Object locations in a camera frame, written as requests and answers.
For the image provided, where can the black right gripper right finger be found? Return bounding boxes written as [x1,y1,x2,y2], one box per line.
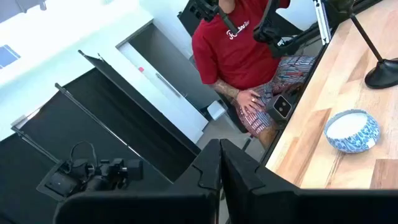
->
[220,139,299,224]

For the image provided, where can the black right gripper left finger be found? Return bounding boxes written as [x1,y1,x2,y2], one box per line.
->
[169,139,222,224]

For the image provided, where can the blue patterned candle tin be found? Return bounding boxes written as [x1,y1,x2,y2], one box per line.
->
[323,108,381,154]

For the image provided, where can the black metal candlestick holder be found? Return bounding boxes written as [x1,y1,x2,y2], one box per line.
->
[326,0,398,90]

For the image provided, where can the small white box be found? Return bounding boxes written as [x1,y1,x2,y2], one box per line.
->
[206,101,227,121]

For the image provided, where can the black backdrop panel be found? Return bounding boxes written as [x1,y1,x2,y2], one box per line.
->
[0,93,175,224]
[55,49,202,184]

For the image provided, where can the black robot gripper assembly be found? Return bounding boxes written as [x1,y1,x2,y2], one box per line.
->
[36,140,144,202]

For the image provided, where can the person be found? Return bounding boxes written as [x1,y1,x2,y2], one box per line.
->
[192,0,317,149]

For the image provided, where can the small black table camera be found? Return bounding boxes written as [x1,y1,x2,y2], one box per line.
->
[266,94,293,123]

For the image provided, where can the black aluminium table frame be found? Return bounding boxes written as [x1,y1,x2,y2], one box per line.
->
[260,0,385,166]

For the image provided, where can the silver aluminium bracket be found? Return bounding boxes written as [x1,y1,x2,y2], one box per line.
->
[312,0,332,46]

